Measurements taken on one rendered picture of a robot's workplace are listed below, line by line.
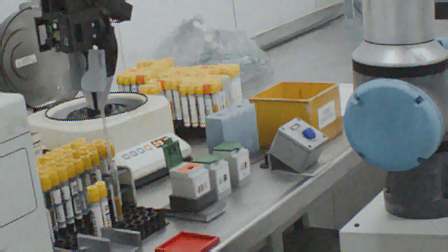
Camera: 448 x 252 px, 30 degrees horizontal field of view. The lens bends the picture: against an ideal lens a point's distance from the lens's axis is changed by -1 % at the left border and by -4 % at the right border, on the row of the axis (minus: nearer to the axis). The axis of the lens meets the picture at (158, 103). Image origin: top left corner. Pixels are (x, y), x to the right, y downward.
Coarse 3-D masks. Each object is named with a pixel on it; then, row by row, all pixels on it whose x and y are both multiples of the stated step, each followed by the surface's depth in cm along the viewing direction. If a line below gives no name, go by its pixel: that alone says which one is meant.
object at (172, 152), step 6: (168, 144) 135; (174, 144) 136; (168, 150) 135; (174, 150) 136; (180, 150) 137; (168, 156) 135; (174, 156) 136; (180, 156) 137; (168, 162) 135; (174, 162) 136; (180, 162) 137; (168, 168) 135
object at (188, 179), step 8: (176, 168) 135; (184, 168) 134; (192, 168) 134; (200, 168) 134; (176, 176) 134; (184, 176) 133; (192, 176) 132; (200, 176) 133; (208, 176) 135; (176, 184) 134; (184, 184) 133; (192, 184) 132; (200, 184) 133; (208, 184) 135; (176, 192) 135; (184, 192) 134; (192, 192) 133; (200, 192) 133
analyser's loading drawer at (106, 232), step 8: (104, 232) 119; (112, 232) 118; (120, 232) 117; (128, 232) 116; (136, 232) 115; (80, 240) 114; (88, 240) 113; (96, 240) 112; (104, 240) 112; (112, 240) 118; (120, 240) 117; (128, 240) 116; (136, 240) 115; (56, 248) 111; (80, 248) 115; (88, 248) 114; (96, 248) 113; (104, 248) 112; (112, 248) 116; (120, 248) 116; (128, 248) 116; (136, 248) 115
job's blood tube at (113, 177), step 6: (108, 174) 129; (114, 174) 129; (114, 180) 129; (114, 186) 129; (114, 192) 129; (114, 198) 129; (120, 198) 130; (114, 204) 130; (120, 204) 130; (114, 210) 130; (120, 210) 130; (120, 216) 130
